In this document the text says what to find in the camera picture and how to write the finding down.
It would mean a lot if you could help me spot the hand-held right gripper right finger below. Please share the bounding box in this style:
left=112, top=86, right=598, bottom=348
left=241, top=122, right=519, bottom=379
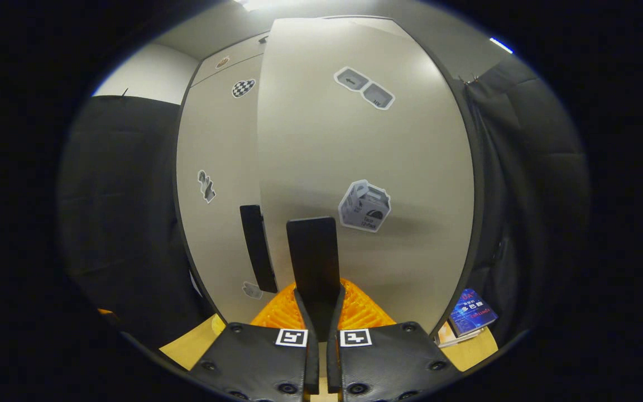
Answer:
left=326, top=279, right=462, bottom=402

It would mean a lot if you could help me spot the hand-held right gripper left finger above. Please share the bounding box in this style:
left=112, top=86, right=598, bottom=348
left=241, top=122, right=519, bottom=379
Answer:
left=188, top=282, right=321, bottom=402

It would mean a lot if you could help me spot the black door handle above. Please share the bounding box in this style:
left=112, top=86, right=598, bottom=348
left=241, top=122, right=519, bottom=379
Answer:
left=286, top=217, right=342, bottom=342
left=239, top=204, right=279, bottom=294

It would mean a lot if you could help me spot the grey shoe cabinet door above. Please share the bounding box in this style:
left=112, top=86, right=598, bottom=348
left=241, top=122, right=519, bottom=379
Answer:
left=256, top=17, right=476, bottom=337
left=175, top=53, right=279, bottom=326

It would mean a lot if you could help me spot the white book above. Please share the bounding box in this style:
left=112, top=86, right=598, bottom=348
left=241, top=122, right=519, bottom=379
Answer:
left=438, top=323, right=488, bottom=349

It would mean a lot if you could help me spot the blue book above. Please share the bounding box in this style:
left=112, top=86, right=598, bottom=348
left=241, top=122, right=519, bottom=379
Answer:
left=448, top=288, right=500, bottom=338

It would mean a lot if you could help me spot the large ceiling light panel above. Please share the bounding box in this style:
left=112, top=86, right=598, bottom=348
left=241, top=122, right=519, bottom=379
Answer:
left=237, top=0, right=301, bottom=12

